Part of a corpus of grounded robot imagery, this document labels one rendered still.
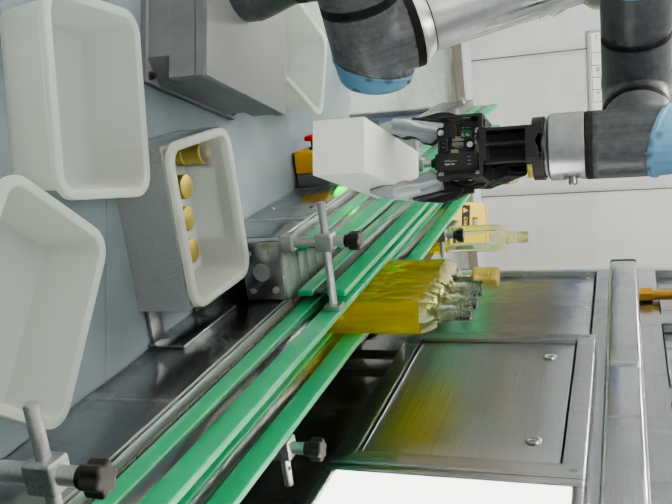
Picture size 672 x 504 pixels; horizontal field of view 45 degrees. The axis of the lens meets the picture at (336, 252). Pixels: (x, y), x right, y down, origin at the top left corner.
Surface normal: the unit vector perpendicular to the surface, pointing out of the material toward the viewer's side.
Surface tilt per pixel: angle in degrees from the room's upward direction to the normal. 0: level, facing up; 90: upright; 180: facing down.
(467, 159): 90
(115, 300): 0
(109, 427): 90
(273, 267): 90
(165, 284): 90
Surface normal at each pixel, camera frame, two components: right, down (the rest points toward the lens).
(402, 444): -0.12, -0.96
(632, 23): -0.33, 0.67
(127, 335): 0.94, -0.03
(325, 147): -0.34, -0.04
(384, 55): 0.20, 0.60
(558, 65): -0.32, 0.29
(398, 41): 0.12, 0.35
